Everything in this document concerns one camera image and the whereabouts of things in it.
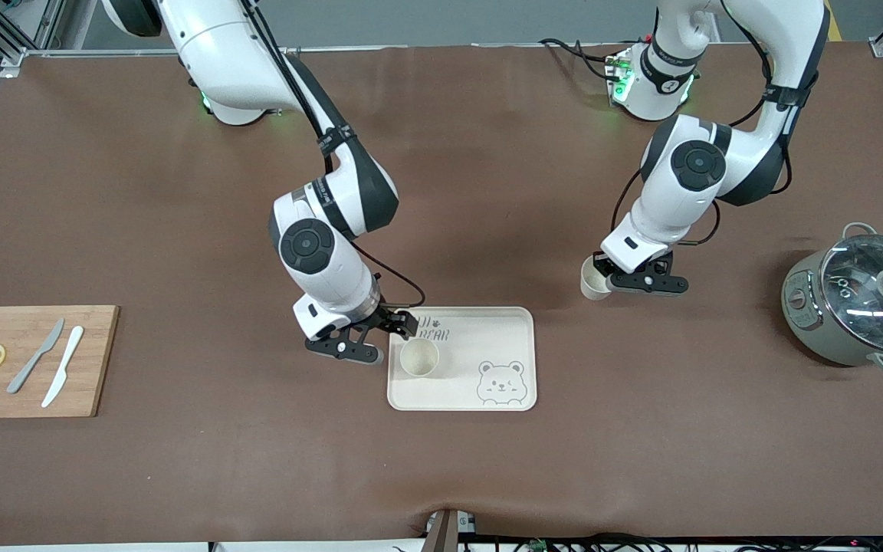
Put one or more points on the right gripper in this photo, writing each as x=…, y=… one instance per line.
x=381, y=317

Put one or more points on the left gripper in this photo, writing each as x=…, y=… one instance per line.
x=603, y=267

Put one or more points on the white IKEA cup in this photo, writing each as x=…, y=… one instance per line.
x=419, y=359
x=593, y=290

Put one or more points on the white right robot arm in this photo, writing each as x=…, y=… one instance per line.
x=307, y=245

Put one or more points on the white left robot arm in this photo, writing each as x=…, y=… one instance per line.
x=698, y=165

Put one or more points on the white bear print tray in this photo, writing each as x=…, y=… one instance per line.
x=472, y=337

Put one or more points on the grey-green electric cooking pot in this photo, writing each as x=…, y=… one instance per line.
x=805, y=326

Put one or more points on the glass pot lid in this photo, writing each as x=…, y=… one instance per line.
x=855, y=322

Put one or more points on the white plastic knife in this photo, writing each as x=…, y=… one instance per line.
x=66, y=364

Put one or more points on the grey plastic knife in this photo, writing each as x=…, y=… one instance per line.
x=35, y=356

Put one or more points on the wooden cutting board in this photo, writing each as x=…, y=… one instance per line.
x=27, y=399

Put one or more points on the metal stand bracket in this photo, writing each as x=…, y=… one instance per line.
x=443, y=533

